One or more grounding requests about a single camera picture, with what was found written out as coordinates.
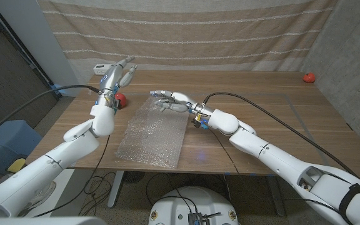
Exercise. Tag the grey table leg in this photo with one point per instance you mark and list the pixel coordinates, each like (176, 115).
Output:
(116, 190)
(277, 197)

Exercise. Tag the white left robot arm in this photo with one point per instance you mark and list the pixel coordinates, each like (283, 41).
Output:
(42, 168)

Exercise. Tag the clear bubble wrap sheet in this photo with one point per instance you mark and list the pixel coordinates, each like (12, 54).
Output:
(155, 137)

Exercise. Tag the small orange-red tomato toy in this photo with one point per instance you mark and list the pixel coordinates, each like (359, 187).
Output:
(308, 77)

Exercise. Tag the blue upholstered seat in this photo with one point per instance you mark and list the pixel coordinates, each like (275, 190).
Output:
(5, 140)

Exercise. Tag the black round floor disc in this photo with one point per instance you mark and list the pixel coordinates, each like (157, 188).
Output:
(133, 177)

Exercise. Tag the dark grey door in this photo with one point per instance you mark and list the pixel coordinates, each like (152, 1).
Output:
(5, 78)

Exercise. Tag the beige striped backdrop cloth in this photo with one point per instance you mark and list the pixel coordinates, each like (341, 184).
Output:
(183, 31)

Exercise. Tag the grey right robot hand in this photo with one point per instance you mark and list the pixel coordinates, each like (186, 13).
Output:
(183, 100)

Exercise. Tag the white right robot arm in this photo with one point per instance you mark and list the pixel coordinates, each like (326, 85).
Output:
(277, 156)

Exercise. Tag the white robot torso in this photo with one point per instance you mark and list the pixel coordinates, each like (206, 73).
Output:
(195, 200)

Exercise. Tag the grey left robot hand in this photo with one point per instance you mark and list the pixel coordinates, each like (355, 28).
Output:
(111, 81)

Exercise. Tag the white floor mat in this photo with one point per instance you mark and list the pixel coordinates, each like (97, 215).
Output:
(70, 181)

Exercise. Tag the grey electronics module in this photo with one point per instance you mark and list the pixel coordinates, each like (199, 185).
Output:
(196, 219)

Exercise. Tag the red ball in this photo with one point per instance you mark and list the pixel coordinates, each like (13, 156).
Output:
(122, 99)

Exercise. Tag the white sneaker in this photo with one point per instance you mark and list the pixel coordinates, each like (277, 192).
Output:
(44, 190)

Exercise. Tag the yellow slipper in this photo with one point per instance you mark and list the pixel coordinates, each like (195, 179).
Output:
(17, 165)

